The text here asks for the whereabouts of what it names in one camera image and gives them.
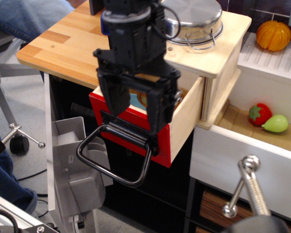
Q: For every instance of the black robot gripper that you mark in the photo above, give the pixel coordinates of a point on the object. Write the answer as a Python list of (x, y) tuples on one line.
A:
[(135, 60)]

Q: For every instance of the red-fronted wooden drawer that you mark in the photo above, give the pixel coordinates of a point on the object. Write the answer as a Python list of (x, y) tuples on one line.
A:
[(173, 136)]

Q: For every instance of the black metal drawer handle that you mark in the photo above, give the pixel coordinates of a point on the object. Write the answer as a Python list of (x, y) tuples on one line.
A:
[(129, 172)]

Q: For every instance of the light wooden box housing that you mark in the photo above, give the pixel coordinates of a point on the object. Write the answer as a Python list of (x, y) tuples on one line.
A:
[(218, 65)]

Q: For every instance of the orange glass pot lid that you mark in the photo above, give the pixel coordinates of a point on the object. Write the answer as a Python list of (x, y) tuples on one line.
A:
[(143, 101)]

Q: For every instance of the blue bar clamp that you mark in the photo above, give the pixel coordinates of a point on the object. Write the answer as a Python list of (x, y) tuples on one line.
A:
[(104, 28)]

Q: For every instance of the stainless steel pot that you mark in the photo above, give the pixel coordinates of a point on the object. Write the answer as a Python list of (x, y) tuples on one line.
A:
[(193, 23)]

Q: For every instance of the red toy strawberry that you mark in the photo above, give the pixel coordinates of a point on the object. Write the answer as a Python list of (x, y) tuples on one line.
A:
[(259, 114)]

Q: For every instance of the white sink basin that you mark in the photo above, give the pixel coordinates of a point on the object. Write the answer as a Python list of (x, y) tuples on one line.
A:
[(265, 78)]

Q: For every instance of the silver metal clamp screw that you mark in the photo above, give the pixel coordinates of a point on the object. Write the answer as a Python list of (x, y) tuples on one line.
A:
[(248, 167)]

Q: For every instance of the black caster wheel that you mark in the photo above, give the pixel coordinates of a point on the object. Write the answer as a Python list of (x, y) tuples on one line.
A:
[(19, 145)]

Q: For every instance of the green toy pear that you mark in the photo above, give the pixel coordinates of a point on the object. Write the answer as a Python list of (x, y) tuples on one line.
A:
[(276, 124)]

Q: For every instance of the orange toy pumpkin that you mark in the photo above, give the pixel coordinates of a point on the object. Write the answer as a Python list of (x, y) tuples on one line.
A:
[(273, 35)]

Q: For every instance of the person's blue jeans leg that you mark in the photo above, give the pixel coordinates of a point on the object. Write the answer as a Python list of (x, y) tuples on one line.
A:
[(11, 190)]

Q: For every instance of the grey plastic bracket holder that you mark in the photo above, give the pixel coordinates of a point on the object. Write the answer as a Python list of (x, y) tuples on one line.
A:
[(75, 190)]

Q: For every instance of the silver clamp handle left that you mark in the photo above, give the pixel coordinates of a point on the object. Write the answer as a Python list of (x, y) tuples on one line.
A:
[(16, 131)]

